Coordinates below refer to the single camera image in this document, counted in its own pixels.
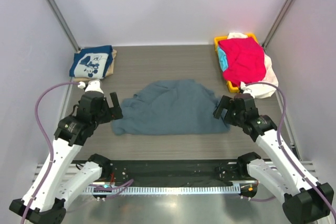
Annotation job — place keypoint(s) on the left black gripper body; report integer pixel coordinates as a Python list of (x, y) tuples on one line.
[(104, 116)]

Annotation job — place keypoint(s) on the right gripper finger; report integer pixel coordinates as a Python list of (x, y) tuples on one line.
[(227, 119), (224, 103)]

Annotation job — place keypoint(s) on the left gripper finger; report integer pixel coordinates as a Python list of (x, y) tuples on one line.
[(115, 101), (116, 113)]

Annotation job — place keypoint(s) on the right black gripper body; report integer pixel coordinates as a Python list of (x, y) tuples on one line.
[(238, 117)]

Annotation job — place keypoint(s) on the grey-blue t shirt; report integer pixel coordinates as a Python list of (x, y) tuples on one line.
[(170, 107)]

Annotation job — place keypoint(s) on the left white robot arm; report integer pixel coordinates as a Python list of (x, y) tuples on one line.
[(48, 199)]

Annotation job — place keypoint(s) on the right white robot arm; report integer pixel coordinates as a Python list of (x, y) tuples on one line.
[(304, 199)]

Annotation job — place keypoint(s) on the yellow plastic bin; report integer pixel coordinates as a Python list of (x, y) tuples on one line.
[(232, 88)]

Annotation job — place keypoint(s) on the folded tan t shirt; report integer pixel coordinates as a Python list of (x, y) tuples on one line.
[(109, 72)]

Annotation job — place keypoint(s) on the light blue t shirt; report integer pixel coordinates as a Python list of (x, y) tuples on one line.
[(222, 58)]

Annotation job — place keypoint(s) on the folded navy cartoon t shirt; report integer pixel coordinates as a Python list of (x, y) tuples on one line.
[(91, 62)]

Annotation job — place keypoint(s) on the red t shirt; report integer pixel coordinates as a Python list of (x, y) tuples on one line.
[(245, 58)]

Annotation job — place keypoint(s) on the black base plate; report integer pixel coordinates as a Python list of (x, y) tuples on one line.
[(176, 173)]

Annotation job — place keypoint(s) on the white slotted cable duct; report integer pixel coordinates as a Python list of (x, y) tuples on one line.
[(145, 191)]

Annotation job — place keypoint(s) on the left aluminium frame post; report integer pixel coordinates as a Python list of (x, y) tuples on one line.
[(61, 20)]

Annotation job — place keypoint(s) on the aluminium frame post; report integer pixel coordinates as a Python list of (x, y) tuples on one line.
[(61, 20), (277, 22)]

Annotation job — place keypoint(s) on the right aluminium frame post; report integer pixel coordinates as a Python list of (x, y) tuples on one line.
[(277, 22)]

